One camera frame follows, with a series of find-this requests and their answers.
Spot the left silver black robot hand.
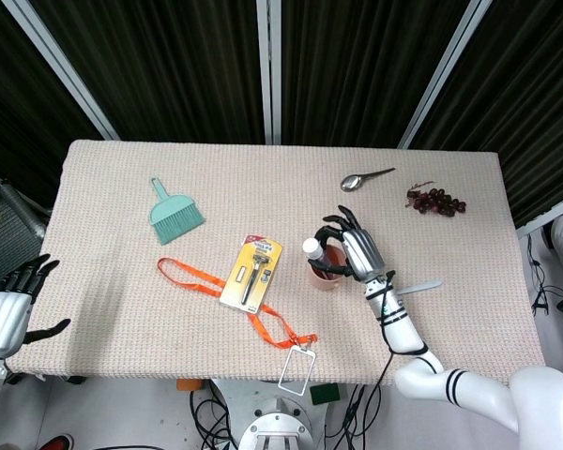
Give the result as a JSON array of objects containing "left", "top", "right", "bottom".
[{"left": 0, "top": 253, "right": 71, "bottom": 360}]

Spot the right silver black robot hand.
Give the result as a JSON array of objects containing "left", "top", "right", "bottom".
[{"left": 314, "top": 204, "right": 398, "bottom": 282}]

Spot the purple white toothpaste tube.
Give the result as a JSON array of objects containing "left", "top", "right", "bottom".
[{"left": 302, "top": 237, "right": 342, "bottom": 278}]

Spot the grey toothbrush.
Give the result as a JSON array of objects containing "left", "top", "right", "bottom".
[{"left": 396, "top": 279, "right": 444, "bottom": 296}]

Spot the pink ribbed plastic cup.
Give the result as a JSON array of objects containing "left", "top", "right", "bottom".
[{"left": 308, "top": 243, "right": 348, "bottom": 293}]

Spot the metal spoon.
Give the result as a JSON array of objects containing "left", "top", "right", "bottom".
[{"left": 340, "top": 167, "right": 397, "bottom": 193}]

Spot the black mesh panel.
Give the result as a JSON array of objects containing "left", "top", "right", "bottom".
[{"left": 0, "top": 180, "right": 46, "bottom": 294}]

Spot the dark red grape bunch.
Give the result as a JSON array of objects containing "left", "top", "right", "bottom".
[{"left": 405, "top": 181, "right": 468, "bottom": 218}]

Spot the grey metal tube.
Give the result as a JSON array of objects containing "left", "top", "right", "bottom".
[{"left": 0, "top": 179, "right": 51, "bottom": 240}]

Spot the yellow razor blister pack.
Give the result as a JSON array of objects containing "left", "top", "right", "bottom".
[{"left": 219, "top": 233, "right": 284, "bottom": 314}]

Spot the beige waffle tablecloth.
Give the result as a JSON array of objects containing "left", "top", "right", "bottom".
[{"left": 4, "top": 139, "right": 546, "bottom": 388}]

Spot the red shoe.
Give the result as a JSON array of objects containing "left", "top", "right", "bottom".
[{"left": 39, "top": 433, "right": 75, "bottom": 450}]

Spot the green block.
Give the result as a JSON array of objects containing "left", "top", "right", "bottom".
[{"left": 309, "top": 382, "right": 342, "bottom": 407}]

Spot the dark curtain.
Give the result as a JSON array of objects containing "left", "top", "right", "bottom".
[
  {"left": 0, "top": 0, "right": 105, "bottom": 196},
  {"left": 410, "top": 0, "right": 563, "bottom": 229},
  {"left": 280, "top": 0, "right": 473, "bottom": 147},
  {"left": 30, "top": 0, "right": 266, "bottom": 145}
]

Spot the teal small hand brush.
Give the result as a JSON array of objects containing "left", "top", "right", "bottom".
[{"left": 148, "top": 176, "right": 206, "bottom": 247}]

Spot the white metal robot torso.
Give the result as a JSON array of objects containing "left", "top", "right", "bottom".
[{"left": 215, "top": 379, "right": 329, "bottom": 450}]

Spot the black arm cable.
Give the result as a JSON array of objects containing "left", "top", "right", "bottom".
[{"left": 346, "top": 274, "right": 431, "bottom": 450}]

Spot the white badge holder frame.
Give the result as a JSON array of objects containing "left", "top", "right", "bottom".
[{"left": 277, "top": 345, "right": 317, "bottom": 396}]

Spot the black cable bundle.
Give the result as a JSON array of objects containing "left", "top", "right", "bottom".
[
  {"left": 190, "top": 382, "right": 240, "bottom": 450},
  {"left": 525, "top": 232, "right": 563, "bottom": 321},
  {"left": 326, "top": 383, "right": 382, "bottom": 440}
]

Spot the orange lanyard strap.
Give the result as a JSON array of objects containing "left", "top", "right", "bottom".
[{"left": 157, "top": 257, "right": 318, "bottom": 351}]

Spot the white partition base rail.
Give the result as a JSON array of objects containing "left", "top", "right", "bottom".
[{"left": 515, "top": 190, "right": 563, "bottom": 240}]

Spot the white partition post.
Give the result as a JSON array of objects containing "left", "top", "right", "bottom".
[
  {"left": 397, "top": 0, "right": 494, "bottom": 150},
  {"left": 256, "top": 0, "right": 282, "bottom": 145},
  {"left": 2, "top": 0, "right": 121, "bottom": 141}
]

